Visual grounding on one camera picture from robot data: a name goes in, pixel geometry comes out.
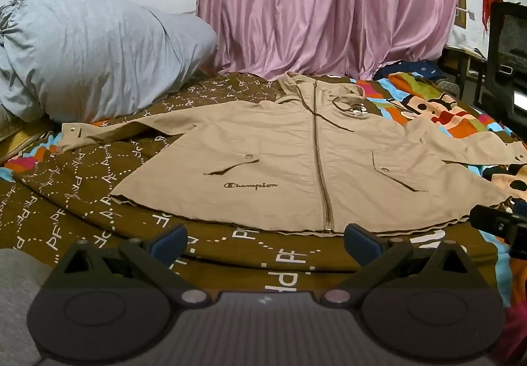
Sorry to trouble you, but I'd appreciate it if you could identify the beige zip hooded jacket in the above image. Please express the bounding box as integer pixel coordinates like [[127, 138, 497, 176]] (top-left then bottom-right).
[[55, 72, 527, 235]]

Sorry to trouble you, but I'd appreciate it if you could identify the black mesh office chair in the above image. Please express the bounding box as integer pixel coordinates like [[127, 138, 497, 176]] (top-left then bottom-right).
[[480, 1, 527, 132]]

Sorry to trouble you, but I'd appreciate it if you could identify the dark blue clothing item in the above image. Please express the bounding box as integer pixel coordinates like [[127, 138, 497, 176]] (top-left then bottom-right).
[[374, 60, 445, 83]]

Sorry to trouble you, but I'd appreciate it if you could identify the brown printed cartoon blanket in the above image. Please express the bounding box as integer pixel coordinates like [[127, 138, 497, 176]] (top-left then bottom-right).
[[0, 70, 527, 309]]

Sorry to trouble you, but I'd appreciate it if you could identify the red hanging cloth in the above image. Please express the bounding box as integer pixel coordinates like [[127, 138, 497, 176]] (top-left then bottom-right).
[[482, 0, 505, 33]]

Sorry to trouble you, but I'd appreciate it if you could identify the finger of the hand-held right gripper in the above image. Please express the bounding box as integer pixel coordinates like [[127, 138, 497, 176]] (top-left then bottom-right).
[[469, 203, 527, 260]]

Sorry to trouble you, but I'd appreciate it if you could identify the grey duvet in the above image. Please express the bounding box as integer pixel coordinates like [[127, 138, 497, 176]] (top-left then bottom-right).
[[0, 0, 218, 124]]

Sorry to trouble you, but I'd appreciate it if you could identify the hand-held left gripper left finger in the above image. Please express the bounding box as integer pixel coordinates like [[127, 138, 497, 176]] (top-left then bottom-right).
[[48, 225, 210, 306]]

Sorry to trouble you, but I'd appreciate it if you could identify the pink curtain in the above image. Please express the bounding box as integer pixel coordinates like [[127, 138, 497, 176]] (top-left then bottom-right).
[[195, 0, 468, 83]]

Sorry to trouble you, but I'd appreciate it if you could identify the wooden desk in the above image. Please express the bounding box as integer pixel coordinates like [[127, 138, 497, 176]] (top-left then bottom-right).
[[440, 43, 488, 103]]

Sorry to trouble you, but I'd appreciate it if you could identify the pink cloth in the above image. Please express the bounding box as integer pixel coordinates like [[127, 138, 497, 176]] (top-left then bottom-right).
[[498, 306, 527, 366]]

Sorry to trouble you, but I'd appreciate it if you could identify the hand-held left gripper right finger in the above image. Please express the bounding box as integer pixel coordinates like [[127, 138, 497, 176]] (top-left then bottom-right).
[[320, 224, 490, 306]]

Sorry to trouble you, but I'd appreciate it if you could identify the grey cloth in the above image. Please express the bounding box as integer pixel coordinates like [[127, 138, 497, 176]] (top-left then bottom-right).
[[0, 248, 56, 366]]

